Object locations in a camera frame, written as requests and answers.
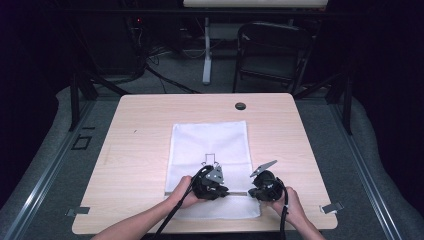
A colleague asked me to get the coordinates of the aluminium floor rail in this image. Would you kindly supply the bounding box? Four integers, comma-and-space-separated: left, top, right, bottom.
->
328, 99, 405, 240
0, 99, 98, 240

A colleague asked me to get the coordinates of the person's left hand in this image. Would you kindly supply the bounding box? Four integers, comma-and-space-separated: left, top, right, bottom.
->
165, 175, 205, 210

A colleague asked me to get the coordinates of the grey tape piece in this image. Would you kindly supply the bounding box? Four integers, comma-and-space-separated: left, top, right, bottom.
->
65, 206, 91, 218
320, 201, 345, 215

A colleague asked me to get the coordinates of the white desk leg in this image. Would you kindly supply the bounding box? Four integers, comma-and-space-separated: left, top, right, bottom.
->
201, 17, 213, 86

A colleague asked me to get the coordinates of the black floor cable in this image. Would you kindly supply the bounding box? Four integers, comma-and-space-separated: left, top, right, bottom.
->
144, 64, 202, 95

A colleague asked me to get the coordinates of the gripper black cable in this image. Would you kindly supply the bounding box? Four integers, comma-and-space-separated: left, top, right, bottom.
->
278, 179, 290, 240
152, 165, 210, 240

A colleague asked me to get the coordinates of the white mesh laundry bag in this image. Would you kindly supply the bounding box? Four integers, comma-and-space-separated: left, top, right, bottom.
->
164, 120, 262, 221

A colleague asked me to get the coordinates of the black folding chair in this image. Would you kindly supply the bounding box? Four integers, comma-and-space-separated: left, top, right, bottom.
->
232, 21, 316, 95

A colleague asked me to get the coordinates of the black tape square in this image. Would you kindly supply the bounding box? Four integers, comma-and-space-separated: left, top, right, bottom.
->
70, 134, 93, 151

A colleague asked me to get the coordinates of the black horizontal frame bar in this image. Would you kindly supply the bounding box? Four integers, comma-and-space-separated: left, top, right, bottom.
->
49, 8, 368, 18

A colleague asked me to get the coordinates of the black metal frame stand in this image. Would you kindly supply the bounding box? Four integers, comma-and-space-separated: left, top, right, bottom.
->
68, 70, 131, 133
293, 70, 354, 136

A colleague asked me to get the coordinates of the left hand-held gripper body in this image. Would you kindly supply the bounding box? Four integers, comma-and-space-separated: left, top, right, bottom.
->
192, 164, 225, 201

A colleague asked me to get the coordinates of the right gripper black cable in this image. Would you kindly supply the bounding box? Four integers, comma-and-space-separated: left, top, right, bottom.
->
278, 179, 290, 240

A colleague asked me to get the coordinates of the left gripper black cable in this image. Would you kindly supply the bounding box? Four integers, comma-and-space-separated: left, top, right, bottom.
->
152, 165, 210, 240

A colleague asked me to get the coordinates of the dark computer tower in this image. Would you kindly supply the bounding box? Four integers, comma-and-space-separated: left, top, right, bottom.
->
79, 13, 143, 76

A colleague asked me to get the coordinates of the person's right hand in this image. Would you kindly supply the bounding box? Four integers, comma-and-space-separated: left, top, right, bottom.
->
268, 186, 311, 228

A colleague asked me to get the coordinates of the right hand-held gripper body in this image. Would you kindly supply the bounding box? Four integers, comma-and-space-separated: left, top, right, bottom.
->
249, 159, 285, 202

